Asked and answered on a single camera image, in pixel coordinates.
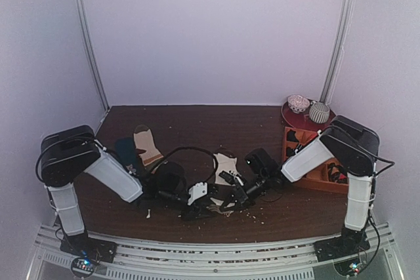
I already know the dark teal monkey sock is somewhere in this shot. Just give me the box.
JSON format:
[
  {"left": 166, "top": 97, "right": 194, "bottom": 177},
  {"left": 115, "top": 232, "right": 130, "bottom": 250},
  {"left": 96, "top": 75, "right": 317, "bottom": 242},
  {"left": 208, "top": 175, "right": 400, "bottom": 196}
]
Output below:
[{"left": 114, "top": 138, "right": 140, "bottom": 175}]

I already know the grey striped cup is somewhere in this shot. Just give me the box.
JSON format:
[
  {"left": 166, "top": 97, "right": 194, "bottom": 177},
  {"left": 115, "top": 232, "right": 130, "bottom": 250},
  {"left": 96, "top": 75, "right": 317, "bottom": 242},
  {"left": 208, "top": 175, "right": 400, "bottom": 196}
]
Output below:
[{"left": 309, "top": 102, "right": 330, "bottom": 124}]

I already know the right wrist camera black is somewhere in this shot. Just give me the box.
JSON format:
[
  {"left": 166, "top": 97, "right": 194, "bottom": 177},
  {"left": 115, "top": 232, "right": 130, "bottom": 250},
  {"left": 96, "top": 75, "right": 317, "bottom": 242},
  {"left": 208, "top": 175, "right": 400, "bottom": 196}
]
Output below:
[{"left": 245, "top": 148, "right": 278, "bottom": 176}]

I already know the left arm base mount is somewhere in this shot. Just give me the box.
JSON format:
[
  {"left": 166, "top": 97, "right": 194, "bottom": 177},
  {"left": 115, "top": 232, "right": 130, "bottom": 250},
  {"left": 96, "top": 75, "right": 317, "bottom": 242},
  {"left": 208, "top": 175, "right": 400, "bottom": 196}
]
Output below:
[{"left": 60, "top": 233, "right": 117, "bottom": 263}]

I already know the red round tray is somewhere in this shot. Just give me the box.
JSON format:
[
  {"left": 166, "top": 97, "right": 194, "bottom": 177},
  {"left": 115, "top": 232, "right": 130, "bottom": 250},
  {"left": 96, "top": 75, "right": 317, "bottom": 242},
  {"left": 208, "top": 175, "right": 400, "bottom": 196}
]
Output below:
[{"left": 281, "top": 102, "right": 336, "bottom": 132}]

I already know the right aluminium frame post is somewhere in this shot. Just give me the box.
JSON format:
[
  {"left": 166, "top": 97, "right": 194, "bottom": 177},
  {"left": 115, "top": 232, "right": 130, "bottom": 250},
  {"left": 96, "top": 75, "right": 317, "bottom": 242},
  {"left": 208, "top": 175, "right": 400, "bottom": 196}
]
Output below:
[{"left": 320, "top": 0, "right": 354, "bottom": 106}]

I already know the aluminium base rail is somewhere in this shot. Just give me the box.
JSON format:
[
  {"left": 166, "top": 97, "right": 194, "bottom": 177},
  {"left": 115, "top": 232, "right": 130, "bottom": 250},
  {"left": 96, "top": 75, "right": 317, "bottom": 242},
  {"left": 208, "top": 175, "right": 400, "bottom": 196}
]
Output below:
[{"left": 24, "top": 224, "right": 408, "bottom": 279}]

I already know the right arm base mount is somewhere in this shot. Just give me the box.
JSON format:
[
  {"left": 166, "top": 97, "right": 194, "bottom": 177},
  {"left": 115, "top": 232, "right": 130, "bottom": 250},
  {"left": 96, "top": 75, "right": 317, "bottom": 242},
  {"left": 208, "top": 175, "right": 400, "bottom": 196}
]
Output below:
[{"left": 314, "top": 226, "right": 370, "bottom": 262}]

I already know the beige brown striped sock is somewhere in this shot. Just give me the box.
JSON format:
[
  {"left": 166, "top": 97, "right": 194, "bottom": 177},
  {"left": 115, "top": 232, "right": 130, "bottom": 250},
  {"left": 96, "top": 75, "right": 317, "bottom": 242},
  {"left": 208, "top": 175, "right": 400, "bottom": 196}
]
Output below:
[{"left": 133, "top": 125, "right": 163, "bottom": 167}]

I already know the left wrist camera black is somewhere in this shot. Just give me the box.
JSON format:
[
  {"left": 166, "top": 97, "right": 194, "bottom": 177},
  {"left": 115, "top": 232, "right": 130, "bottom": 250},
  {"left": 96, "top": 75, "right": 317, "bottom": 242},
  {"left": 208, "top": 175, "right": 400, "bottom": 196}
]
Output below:
[{"left": 154, "top": 162, "right": 186, "bottom": 192}]

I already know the orange wooden compartment box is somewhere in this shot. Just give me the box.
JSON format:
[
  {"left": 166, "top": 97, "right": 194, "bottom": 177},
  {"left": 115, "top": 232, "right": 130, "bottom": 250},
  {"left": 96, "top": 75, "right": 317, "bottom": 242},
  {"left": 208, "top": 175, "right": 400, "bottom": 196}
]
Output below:
[{"left": 282, "top": 127, "right": 348, "bottom": 195}]

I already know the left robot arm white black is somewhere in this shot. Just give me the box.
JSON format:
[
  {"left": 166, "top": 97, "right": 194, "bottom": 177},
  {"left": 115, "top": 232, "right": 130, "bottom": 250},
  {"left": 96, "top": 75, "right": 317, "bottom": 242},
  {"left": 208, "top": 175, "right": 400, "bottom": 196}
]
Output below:
[{"left": 35, "top": 125, "right": 219, "bottom": 256}]

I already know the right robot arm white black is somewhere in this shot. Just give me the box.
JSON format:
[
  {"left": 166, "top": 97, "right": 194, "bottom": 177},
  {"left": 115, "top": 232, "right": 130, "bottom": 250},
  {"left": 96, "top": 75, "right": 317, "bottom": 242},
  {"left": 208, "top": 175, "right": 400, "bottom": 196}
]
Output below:
[{"left": 220, "top": 115, "right": 380, "bottom": 255}]

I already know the left aluminium frame post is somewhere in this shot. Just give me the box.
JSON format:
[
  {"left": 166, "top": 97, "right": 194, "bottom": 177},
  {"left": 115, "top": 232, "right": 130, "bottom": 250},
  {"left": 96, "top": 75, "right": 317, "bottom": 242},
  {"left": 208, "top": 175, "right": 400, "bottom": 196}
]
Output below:
[{"left": 75, "top": 0, "right": 110, "bottom": 113}]

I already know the white patterned bowl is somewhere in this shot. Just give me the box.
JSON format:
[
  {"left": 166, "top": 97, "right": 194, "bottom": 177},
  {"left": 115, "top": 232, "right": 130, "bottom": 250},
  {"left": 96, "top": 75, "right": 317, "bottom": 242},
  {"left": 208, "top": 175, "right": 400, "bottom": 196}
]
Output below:
[{"left": 287, "top": 94, "right": 310, "bottom": 113}]

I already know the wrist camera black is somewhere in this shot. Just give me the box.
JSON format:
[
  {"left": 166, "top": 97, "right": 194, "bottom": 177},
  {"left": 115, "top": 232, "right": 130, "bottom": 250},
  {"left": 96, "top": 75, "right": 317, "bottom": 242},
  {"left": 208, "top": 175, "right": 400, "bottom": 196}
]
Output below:
[
  {"left": 154, "top": 162, "right": 186, "bottom": 192},
  {"left": 245, "top": 148, "right": 278, "bottom": 176}
]

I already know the cream white sock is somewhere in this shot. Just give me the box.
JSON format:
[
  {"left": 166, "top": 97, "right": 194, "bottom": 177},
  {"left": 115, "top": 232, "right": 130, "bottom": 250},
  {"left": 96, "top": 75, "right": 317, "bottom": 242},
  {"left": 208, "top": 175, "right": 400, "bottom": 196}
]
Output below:
[{"left": 207, "top": 148, "right": 239, "bottom": 214}]

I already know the black sock in box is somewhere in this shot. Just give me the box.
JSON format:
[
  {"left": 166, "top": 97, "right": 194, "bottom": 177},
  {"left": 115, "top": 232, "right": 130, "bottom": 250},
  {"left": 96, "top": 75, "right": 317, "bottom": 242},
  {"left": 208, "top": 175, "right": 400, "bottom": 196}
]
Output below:
[{"left": 286, "top": 130, "right": 300, "bottom": 143}]

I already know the aluminium frame post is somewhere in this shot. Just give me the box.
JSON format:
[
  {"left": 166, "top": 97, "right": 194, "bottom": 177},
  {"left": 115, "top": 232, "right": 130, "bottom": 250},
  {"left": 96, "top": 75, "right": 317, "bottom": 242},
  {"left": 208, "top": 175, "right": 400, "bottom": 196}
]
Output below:
[
  {"left": 75, "top": 0, "right": 110, "bottom": 113},
  {"left": 320, "top": 0, "right": 354, "bottom": 106}
]

